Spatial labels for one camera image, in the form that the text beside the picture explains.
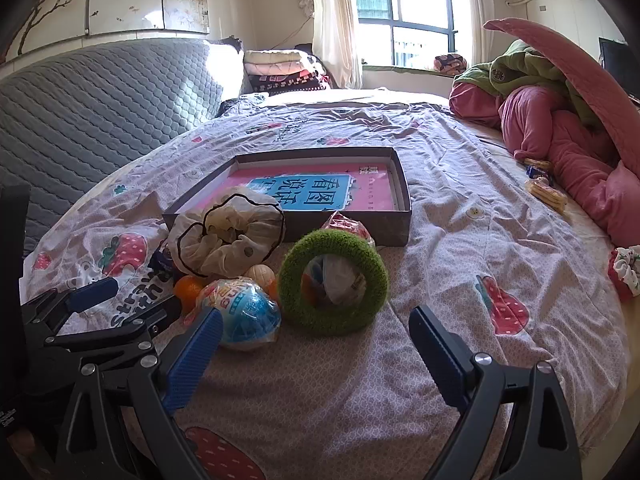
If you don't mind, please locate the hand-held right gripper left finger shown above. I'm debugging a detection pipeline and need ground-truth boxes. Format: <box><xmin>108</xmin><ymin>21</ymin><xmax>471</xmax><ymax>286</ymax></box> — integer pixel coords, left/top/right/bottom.
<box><xmin>55</xmin><ymin>307</ymin><xmax>226</xmax><ymax>480</ymax></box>

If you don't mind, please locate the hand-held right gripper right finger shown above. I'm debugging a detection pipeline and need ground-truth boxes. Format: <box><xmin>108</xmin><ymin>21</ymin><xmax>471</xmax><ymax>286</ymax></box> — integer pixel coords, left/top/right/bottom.
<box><xmin>409</xmin><ymin>305</ymin><xmax>583</xmax><ymax>480</ymax></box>

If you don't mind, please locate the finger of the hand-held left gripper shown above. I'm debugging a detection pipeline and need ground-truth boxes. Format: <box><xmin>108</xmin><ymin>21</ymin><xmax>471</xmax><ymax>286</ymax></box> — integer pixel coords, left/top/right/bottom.
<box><xmin>42</xmin><ymin>294</ymin><xmax>182</xmax><ymax>366</ymax></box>
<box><xmin>20</xmin><ymin>276</ymin><xmax>120</xmax><ymax>346</ymax></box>

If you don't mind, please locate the orange tangerine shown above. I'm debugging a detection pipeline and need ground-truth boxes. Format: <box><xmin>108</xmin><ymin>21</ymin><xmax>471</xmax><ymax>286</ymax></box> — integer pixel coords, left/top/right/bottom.
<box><xmin>173</xmin><ymin>275</ymin><xmax>206</xmax><ymax>311</ymax></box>

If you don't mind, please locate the blue cookie packet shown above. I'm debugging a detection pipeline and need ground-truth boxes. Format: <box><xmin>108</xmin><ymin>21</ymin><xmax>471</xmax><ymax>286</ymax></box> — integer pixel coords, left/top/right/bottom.
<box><xmin>148</xmin><ymin>247</ymin><xmax>176</xmax><ymax>278</ymax></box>

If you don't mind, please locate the large toy egg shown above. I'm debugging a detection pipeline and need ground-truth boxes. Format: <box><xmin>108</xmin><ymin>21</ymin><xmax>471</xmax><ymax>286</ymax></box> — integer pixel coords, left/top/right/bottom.
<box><xmin>184</xmin><ymin>277</ymin><xmax>282</xmax><ymax>351</ymax></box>

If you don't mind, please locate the walnut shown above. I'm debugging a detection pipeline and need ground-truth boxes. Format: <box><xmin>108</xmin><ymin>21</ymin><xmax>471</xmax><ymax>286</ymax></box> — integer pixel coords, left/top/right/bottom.
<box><xmin>243</xmin><ymin>263</ymin><xmax>277</xmax><ymax>288</ymax></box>

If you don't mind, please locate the green fuzzy ring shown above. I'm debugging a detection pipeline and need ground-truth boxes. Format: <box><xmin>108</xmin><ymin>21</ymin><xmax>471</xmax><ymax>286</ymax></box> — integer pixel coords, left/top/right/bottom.
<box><xmin>278</xmin><ymin>229</ymin><xmax>390</xmax><ymax>338</ymax></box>

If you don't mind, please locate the grey cardboard box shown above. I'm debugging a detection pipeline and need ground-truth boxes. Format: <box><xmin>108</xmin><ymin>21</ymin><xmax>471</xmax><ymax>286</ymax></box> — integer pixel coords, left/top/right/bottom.
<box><xmin>162</xmin><ymin>146</ymin><xmax>413</xmax><ymax>247</ymax></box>

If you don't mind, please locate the small toy egg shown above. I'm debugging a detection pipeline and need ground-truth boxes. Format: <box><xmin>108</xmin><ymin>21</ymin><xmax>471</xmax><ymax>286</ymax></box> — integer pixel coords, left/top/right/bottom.
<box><xmin>302</xmin><ymin>211</ymin><xmax>376</xmax><ymax>308</ymax></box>

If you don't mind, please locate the grey quilted headboard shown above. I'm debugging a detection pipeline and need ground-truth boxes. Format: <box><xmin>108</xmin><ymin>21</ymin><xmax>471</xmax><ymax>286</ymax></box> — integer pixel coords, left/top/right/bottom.
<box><xmin>0</xmin><ymin>37</ymin><xmax>246</xmax><ymax>231</ymax></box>

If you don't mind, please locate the pink book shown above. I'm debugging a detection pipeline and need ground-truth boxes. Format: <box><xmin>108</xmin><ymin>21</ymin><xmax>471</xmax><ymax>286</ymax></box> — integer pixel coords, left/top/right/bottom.
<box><xmin>220</xmin><ymin>162</ymin><xmax>398</xmax><ymax>211</ymax></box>

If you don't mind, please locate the dark cloth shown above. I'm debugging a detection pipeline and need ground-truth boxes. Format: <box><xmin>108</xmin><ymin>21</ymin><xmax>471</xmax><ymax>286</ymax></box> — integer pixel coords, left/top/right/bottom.
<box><xmin>220</xmin><ymin>95</ymin><xmax>261</xmax><ymax>112</ymax></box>

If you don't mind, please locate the pile of pink green bedding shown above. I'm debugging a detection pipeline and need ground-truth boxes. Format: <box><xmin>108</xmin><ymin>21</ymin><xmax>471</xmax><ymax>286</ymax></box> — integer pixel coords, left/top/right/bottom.
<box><xmin>449</xmin><ymin>80</ymin><xmax>640</xmax><ymax>246</ymax></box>

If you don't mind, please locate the dark patterned folded blanket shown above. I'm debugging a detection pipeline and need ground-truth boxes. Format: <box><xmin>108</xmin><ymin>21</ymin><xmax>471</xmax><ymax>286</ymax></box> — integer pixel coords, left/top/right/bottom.
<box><xmin>247</xmin><ymin>71</ymin><xmax>333</xmax><ymax>95</ymax></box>

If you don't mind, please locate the floral painted wardrobe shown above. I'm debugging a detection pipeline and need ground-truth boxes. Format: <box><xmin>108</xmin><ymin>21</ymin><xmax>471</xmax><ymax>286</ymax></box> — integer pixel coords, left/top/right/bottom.
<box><xmin>5</xmin><ymin>0</ymin><xmax>211</xmax><ymax>63</ymax></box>

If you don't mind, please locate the patterned folded cloth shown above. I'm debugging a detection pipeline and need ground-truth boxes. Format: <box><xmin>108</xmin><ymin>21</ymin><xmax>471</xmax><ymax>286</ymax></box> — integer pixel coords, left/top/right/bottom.
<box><xmin>434</xmin><ymin>54</ymin><xmax>468</xmax><ymax>75</ymax></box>

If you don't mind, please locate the stack of folded blankets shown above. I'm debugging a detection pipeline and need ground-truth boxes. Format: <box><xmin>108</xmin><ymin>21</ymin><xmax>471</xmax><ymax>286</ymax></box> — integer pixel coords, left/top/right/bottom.
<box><xmin>243</xmin><ymin>49</ymin><xmax>323</xmax><ymax>77</ymax></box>

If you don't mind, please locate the green blanket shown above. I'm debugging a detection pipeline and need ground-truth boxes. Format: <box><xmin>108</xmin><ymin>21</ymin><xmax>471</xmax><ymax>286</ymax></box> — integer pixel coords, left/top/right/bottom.
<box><xmin>452</xmin><ymin>40</ymin><xmax>621</xmax><ymax>131</ymax></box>

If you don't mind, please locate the pink quilted bedspread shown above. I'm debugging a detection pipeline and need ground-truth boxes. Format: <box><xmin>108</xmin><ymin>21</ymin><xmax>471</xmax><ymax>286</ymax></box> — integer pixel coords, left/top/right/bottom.
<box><xmin>482</xmin><ymin>18</ymin><xmax>640</xmax><ymax>171</ymax></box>

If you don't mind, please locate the black television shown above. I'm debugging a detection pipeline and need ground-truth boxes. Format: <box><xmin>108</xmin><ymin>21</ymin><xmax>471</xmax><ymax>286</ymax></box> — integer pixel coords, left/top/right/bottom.
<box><xmin>598</xmin><ymin>37</ymin><xmax>640</xmax><ymax>106</ymax></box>

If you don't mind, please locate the window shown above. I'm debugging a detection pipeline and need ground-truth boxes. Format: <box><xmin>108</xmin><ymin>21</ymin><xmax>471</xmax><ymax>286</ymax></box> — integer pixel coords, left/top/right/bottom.
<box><xmin>350</xmin><ymin>0</ymin><xmax>473</xmax><ymax>68</ymax></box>

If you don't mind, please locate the cream curtain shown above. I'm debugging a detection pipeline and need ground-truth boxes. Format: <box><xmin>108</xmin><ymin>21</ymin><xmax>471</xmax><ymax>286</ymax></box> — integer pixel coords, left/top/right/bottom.
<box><xmin>445</xmin><ymin>0</ymin><xmax>496</xmax><ymax>68</ymax></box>
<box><xmin>300</xmin><ymin>0</ymin><xmax>363</xmax><ymax>90</ymax></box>

